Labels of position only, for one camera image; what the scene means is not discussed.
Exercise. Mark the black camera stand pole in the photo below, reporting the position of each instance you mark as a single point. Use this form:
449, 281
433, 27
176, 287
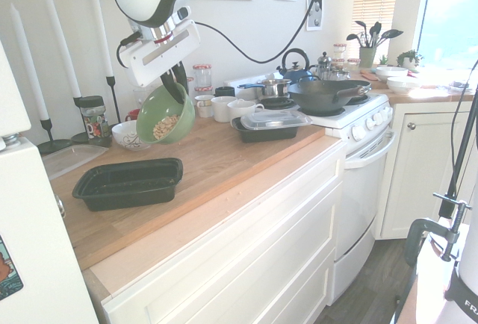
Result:
457, 172

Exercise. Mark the plain white mug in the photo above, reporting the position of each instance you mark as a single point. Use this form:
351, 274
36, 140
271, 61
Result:
223, 109

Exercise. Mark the colourful fridge magnet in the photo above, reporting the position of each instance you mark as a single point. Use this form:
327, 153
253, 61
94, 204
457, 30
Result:
7, 271

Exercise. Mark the glass jar red checked lid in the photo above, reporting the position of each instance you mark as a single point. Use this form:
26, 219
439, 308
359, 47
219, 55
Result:
203, 90
202, 75
340, 50
353, 64
189, 85

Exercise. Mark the black metal clamp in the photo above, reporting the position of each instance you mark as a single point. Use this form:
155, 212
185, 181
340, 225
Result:
414, 234

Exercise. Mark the red mug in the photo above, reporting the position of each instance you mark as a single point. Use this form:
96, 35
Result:
131, 115

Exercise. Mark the wide white mug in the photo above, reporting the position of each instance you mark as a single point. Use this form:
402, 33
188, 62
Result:
242, 109

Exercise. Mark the glass french press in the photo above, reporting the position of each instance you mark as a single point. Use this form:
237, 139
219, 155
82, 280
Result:
325, 66

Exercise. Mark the green ceramic bowl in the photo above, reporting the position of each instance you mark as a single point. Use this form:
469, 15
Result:
149, 115

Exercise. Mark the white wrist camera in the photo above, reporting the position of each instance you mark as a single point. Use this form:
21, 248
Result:
183, 14

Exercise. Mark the tall white candle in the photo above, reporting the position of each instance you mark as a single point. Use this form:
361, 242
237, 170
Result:
100, 25
30, 66
61, 40

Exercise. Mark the small potted plant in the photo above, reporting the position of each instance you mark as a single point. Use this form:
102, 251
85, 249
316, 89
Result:
409, 59

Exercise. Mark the black cup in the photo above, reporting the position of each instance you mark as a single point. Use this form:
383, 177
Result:
225, 91

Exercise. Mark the blue kettle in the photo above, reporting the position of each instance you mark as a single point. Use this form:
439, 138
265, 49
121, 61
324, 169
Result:
295, 68

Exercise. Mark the green pot with utensils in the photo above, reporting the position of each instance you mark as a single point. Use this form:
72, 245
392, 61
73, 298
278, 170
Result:
367, 57

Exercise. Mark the clear drinking glass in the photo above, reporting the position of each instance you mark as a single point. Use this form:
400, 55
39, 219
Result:
140, 96

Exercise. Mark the black wok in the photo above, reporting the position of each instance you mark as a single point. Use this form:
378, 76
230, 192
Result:
321, 96

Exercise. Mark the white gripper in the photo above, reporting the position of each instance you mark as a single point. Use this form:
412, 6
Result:
160, 53

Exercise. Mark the glass jar with dark lid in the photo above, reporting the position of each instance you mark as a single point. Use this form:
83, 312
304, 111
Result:
79, 138

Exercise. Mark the open black plastic container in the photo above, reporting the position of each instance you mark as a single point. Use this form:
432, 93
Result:
127, 193

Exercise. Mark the loose clear plastic lid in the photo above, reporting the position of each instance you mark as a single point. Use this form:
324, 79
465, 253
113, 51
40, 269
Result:
71, 158

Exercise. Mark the lidded black plastic container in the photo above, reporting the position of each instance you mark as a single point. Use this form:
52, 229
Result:
269, 135

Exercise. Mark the small patterned white mug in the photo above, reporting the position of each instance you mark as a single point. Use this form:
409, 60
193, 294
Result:
204, 107

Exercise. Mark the white bowl with swirl print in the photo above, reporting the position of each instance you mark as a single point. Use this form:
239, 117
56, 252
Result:
125, 137

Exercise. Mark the white door cabinet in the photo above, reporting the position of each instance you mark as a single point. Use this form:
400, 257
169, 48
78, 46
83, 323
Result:
414, 174

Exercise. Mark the white drawer cabinet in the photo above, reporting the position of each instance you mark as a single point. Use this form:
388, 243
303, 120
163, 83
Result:
242, 249

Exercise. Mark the spice jar with black lid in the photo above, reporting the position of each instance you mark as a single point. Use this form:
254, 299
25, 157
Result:
95, 120

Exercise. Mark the white refrigerator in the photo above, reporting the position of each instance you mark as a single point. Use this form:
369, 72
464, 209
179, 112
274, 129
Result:
33, 245

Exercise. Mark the robot mounting table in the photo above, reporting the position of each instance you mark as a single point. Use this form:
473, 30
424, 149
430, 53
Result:
425, 286

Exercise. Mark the white stove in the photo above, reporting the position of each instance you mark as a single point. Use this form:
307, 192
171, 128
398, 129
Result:
358, 174

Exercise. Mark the orange cloth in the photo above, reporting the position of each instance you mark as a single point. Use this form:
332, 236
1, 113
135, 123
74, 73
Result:
369, 75

